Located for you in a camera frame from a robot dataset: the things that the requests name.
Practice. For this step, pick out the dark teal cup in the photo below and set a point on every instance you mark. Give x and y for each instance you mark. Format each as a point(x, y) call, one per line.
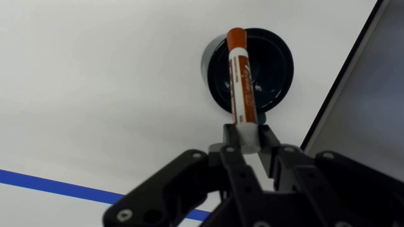
point(272, 69)

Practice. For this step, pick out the blue tape line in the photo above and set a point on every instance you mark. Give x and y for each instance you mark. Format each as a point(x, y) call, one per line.
point(28, 200)

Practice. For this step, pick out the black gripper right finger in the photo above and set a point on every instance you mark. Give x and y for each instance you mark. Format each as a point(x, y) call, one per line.
point(326, 190)

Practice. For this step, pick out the orange and white marker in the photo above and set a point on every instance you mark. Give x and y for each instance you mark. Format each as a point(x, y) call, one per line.
point(243, 99)

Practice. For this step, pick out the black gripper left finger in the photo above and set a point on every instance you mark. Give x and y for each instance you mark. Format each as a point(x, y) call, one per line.
point(168, 195)

